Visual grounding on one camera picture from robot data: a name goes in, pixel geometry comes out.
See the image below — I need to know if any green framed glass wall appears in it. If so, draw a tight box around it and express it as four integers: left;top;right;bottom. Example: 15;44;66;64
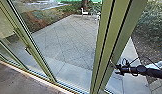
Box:
0;0;115;94

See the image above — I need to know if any large outdoor tree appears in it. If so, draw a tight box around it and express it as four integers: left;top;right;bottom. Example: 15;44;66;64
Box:
80;0;93;9

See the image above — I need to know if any white outdoor chair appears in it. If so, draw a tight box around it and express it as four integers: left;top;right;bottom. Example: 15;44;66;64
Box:
80;7;90;17
94;11;102;22

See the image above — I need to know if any metal door handle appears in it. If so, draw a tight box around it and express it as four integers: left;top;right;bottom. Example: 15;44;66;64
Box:
24;45;33;57

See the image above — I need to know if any green outdoor hedge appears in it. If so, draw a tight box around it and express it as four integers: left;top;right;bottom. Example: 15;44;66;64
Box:
133;0;162;48

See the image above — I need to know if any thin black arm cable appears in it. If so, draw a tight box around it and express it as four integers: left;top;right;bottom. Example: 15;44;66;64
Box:
120;55;158;69

